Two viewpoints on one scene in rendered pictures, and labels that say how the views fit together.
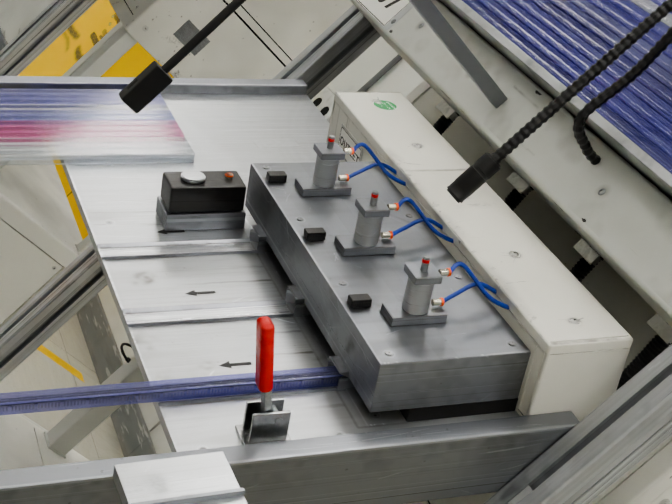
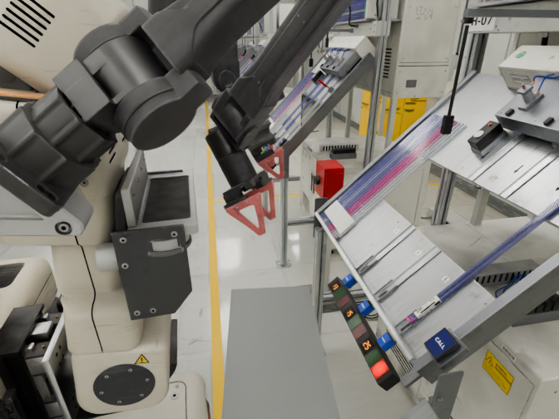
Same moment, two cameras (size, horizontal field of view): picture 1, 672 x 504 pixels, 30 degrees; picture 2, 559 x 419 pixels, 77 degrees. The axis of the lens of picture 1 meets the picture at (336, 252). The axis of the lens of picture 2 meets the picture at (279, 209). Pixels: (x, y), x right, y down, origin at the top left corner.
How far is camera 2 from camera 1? 0.26 m
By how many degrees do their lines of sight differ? 32
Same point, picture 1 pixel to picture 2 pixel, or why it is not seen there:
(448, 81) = (543, 26)
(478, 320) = not seen: outside the picture
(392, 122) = (531, 57)
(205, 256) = (506, 155)
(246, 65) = (432, 76)
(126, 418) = (462, 185)
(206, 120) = (456, 110)
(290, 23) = (435, 53)
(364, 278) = not seen: outside the picture
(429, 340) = not seen: outside the picture
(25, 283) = (417, 179)
